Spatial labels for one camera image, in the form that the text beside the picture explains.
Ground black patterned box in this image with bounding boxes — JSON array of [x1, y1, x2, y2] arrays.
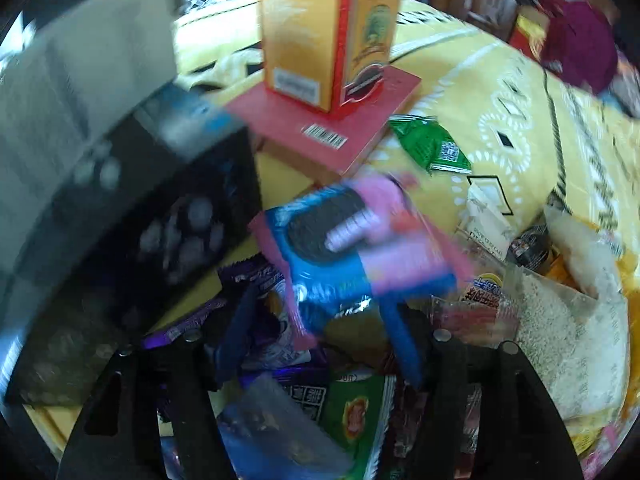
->
[[1, 84, 262, 406]]

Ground blue pink oreo packet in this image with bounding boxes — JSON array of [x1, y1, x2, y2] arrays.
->
[[247, 171, 476, 352]]

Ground maroon garment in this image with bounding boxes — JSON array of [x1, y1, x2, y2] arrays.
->
[[540, 0, 618, 94]]

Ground flat red box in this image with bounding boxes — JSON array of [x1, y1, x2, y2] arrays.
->
[[227, 66, 421, 185]]

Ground white carton box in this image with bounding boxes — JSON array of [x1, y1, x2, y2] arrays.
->
[[1, 0, 177, 278]]

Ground orange tea box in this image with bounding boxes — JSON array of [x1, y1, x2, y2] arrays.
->
[[259, 0, 400, 113]]

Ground purple snack packet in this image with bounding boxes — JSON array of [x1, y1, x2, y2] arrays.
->
[[142, 254, 317, 382]]

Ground red gift box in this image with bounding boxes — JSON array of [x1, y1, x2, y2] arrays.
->
[[508, 6, 550, 62]]

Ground green snack packet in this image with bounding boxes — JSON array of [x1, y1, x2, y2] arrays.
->
[[387, 114, 472, 174]]

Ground yellow patterned bedsheet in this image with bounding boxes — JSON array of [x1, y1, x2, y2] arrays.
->
[[175, 0, 639, 466]]

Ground white rice snack bag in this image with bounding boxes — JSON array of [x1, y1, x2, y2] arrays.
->
[[515, 206, 629, 420]]

